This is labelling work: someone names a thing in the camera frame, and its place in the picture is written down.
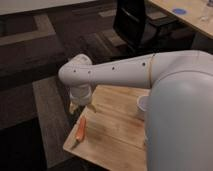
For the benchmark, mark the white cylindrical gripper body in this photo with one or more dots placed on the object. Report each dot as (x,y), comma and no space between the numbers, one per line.
(81,95)

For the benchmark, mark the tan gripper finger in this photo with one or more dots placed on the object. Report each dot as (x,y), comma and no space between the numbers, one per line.
(72,107)
(92,107)

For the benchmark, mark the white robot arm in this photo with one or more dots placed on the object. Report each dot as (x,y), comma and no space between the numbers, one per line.
(179,119)

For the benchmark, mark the white cup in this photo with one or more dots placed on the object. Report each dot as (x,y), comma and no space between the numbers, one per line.
(142,102)

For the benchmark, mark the black office chair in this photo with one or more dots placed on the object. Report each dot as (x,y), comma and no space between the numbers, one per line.
(135,26)

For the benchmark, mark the blue round disc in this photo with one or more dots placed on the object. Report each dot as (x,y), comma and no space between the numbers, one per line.
(179,11)

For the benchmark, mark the wooden background desk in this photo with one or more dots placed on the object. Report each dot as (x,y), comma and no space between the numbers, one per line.
(192,17)

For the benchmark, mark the clear glass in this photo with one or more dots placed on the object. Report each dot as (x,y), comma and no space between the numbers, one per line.
(207,11)

